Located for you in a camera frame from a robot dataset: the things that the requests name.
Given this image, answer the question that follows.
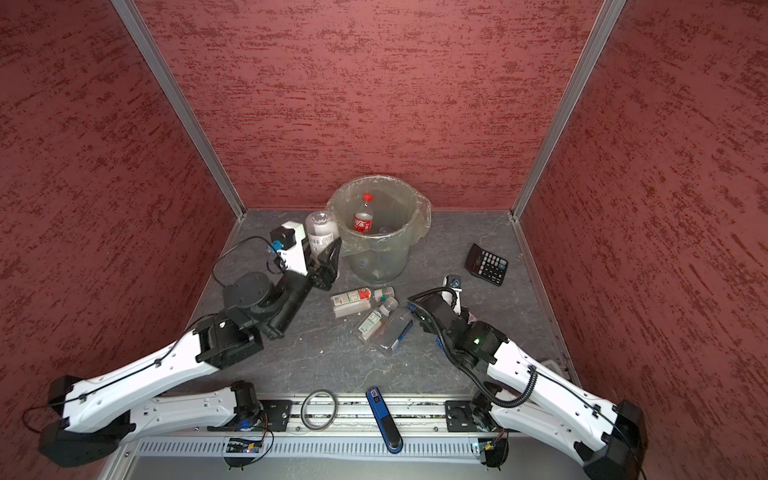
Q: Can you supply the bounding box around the red white label square bottle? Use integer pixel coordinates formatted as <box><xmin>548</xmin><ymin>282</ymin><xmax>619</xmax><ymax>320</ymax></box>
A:
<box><xmin>331</xmin><ymin>286</ymin><xmax>395</xmax><ymax>318</ymax></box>

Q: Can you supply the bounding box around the red label cola bottle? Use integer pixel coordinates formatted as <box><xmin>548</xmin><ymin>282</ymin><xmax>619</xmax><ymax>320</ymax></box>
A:
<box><xmin>353</xmin><ymin>193</ymin><xmax>373</xmax><ymax>234</ymax></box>

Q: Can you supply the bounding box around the green white label small bottle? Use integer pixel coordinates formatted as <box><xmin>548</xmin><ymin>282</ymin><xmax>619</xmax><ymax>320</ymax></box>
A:
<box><xmin>355</xmin><ymin>297</ymin><xmax>399</xmax><ymax>342</ymax></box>

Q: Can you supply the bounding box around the yellow label clear bottle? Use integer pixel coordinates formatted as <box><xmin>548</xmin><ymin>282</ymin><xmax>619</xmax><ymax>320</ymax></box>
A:
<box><xmin>305</xmin><ymin>210</ymin><xmax>339</xmax><ymax>260</ymax></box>

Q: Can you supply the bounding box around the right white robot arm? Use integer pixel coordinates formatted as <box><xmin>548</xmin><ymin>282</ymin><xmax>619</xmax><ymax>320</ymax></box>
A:
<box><xmin>407</xmin><ymin>287</ymin><xmax>648</xmax><ymax>479</ymax></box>

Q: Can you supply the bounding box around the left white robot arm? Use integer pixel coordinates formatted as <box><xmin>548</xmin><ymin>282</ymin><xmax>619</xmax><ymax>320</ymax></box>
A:
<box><xmin>38</xmin><ymin>239</ymin><xmax>342</xmax><ymax>468</ymax></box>

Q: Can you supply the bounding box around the clear plastic bin liner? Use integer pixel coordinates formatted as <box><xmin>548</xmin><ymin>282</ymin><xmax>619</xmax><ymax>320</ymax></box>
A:
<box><xmin>326</xmin><ymin>175</ymin><xmax>432</xmax><ymax>256</ymax></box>

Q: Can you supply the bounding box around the grey plastic waste bin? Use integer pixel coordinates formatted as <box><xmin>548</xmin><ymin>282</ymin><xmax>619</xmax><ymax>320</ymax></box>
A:
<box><xmin>326</xmin><ymin>175</ymin><xmax>432</xmax><ymax>284</ymax></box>

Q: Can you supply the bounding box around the black desk calculator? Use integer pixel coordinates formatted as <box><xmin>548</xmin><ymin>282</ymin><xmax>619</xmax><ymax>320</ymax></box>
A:
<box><xmin>464</xmin><ymin>243</ymin><xmax>509</xmax><ymax>286</ymax></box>

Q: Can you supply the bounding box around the blue black handheld tool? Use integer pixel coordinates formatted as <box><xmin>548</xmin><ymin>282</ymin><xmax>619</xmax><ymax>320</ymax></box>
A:
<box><xmin>366</xmin><ymin>387</ymin><xmax>404</xmax><ymax>454</ymax></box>

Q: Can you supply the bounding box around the right small circuit board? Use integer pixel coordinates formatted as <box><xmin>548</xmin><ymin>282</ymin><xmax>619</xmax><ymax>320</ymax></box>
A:
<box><xmin>477</xmin><ymin>438</ymin><xmax>509</xmax><ymax>469</ymax></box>

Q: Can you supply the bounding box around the small circuit board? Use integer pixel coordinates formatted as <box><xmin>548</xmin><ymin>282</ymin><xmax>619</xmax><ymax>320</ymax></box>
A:
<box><xmin>477</xmin><ymin>438</ymin><xmax>509</xmax><ymax>469</ymax></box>
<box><xmin>223</xmin><ymin>438</ymin><xmax>264</xmax><ymax>469</ymax></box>

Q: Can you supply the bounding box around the left small circuit board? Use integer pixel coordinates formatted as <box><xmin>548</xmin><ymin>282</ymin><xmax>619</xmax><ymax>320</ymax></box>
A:
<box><xmin>223</xmin><ymin>438</ymin><xmax>264</xmax><ymax>469</ymax></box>

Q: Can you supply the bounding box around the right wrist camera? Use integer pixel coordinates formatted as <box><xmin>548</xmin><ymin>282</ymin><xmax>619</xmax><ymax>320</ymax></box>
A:
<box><xmin>442</xmin><ymin>274</ymin><xmax>462</xmax><ymax>315</ymax></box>

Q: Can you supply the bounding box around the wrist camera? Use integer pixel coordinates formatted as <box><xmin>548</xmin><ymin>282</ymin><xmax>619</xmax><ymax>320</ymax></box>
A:
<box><xmin>442</xmin><ymin>274</ymin><xmax>462</xmax><ymax>315</ymax></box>
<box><xmin>270</xmin><ymin>221</ymin><xmax>308</xmax><ymax>276</ymax></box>

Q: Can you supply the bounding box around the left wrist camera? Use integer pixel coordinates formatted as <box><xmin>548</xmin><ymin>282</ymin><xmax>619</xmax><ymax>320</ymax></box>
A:
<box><xmin>270</xmin><ymin>221</ymin><xmax>308</xmax><ymax>276</ymax></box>

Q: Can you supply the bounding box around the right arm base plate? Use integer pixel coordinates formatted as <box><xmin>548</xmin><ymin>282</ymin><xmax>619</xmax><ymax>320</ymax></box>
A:
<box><xmin>444</xmin><ymin>400</ymin><xmax>503</xmax><ymax>433</ymax></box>

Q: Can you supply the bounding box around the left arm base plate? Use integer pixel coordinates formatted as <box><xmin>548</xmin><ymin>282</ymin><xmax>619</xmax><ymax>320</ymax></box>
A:
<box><xmin>207</xmin><ymin>400</ymin><xmax>293</xmax><ymax>433</ymax></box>

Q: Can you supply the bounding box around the black rubber ring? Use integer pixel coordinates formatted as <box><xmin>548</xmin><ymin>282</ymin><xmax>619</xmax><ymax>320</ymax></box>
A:
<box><xmin>299</xmin><ymin>389</ymin><xmax>340</xmax><ymax>432</ymax></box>

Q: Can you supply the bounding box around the aluminium front rail frame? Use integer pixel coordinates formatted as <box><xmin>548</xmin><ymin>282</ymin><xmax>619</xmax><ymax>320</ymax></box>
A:
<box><xmin>98</xmin><ymin>393</ymin><xmax>631</xmax><ymax>480</ymax></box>

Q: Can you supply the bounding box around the left corner aluminium post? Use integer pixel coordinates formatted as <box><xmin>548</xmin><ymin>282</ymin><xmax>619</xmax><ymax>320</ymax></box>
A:
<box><xmin>111</xmin><ymin>0</ymin><xmax>247</xmax><ymax>220</ymax></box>

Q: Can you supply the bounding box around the corner aluminium post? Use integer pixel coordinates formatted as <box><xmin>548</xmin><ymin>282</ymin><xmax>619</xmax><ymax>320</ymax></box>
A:
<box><xmin>511</xmin><ymin>0</ymin><xmax>626</xmax><ymax>222</ymax></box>
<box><xmin>111</xmin><ymin>0</ymin><xmax>247</xmax><ymax>220</ymax></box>

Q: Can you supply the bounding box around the right corner aluminium post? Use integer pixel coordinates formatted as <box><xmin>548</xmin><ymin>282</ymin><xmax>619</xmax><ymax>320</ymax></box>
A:
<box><xmin>511</xmin><ymin>0</ymin><xmax>626</xmax><ymax>222</ymax></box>

